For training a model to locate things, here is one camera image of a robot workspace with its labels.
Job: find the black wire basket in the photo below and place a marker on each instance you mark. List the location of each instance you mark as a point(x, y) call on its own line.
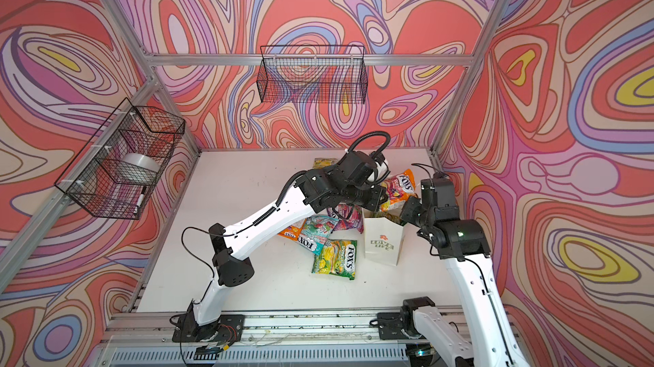
point(313, 74)
point(138, 143)

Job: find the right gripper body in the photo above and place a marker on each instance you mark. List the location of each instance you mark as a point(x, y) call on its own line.
point(415, 214)

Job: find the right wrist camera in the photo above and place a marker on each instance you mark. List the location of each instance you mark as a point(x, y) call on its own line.
point(438, 197)

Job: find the green Fox's spring tea bag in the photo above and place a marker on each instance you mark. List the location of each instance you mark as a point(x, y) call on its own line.
point(337, 258)

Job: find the red orange Fox's fruits bag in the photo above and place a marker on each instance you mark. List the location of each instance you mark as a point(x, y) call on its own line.
point(399, 189)

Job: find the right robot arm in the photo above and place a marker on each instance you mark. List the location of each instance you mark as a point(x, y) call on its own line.
point(462, 247)

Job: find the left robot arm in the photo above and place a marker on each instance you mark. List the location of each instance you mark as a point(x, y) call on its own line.
point(355, 179)

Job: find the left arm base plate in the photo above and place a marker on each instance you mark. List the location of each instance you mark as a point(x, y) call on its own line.
point(227, 330)

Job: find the purple Fox's berries bag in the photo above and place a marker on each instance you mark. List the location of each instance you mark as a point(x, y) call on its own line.
point(349, 217)

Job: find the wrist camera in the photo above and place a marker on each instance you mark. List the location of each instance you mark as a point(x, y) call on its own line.
point(381, 168)
point(438, 197)

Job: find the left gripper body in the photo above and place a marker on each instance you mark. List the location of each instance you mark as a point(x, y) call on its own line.
point(365, 197)

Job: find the green Fox's bag far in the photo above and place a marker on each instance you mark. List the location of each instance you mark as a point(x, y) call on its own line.
point(323, 162)

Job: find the black wire basket back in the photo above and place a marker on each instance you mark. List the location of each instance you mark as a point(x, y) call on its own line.
point(313, 74)

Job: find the teal Fox's mint blossom bag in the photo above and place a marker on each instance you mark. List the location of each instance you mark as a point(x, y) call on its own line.
point(313, 232)

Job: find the illustrated paper gift bag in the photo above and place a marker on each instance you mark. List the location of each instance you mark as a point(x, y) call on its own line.
point(383, 237)

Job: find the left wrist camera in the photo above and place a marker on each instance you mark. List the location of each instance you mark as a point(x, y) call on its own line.
point(381, 168)

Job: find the black wire basket left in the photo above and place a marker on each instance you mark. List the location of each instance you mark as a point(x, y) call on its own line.
point(138, 143)

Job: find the white tape roll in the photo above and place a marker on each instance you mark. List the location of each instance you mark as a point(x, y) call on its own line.
point(138, 169)

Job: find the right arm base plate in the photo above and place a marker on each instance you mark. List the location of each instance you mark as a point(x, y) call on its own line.
point(396, 326)

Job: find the marker pen in basket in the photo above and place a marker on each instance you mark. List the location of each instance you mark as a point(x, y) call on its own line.
point(137, 206)

